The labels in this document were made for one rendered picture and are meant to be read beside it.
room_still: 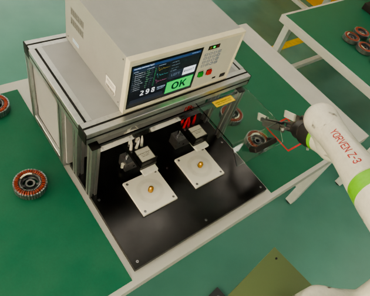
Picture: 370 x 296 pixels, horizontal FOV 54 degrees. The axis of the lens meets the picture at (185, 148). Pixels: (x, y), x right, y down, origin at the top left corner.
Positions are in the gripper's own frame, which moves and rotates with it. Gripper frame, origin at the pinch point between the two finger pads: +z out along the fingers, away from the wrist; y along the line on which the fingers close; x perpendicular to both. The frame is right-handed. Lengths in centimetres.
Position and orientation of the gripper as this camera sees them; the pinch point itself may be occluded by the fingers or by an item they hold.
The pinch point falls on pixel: (273, 115)
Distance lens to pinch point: 156.4
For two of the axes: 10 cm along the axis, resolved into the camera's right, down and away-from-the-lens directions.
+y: 9.2, -1.3, 3.7
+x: 0.3, -9.2, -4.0
